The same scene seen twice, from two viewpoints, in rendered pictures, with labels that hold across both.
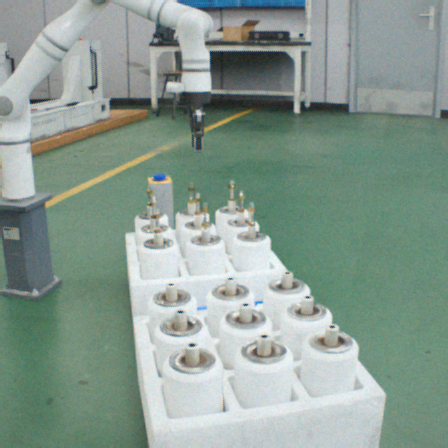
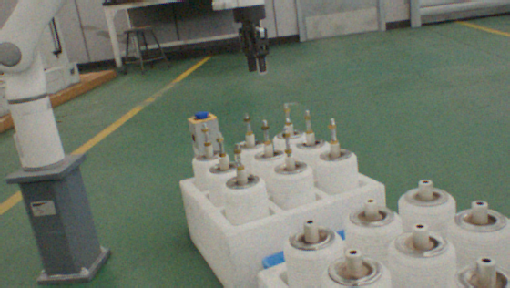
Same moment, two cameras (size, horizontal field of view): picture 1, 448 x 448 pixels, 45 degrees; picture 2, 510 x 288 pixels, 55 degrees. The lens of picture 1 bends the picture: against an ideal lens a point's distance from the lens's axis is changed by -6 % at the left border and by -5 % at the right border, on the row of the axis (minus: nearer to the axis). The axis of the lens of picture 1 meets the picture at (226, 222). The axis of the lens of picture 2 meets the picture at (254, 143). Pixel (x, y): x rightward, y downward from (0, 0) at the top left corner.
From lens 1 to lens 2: 0.42 m
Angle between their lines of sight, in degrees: 9
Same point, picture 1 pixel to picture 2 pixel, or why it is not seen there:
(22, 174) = (46, 135)
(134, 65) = (88, 28)
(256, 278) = (354, 198)
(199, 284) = (299, 217)
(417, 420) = not seen: outside the picture
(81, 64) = not seen: hidden behind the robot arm
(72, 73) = not seen: hidden behind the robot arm
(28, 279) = (74, 258)
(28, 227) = (66, 197)
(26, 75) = (33, 12)
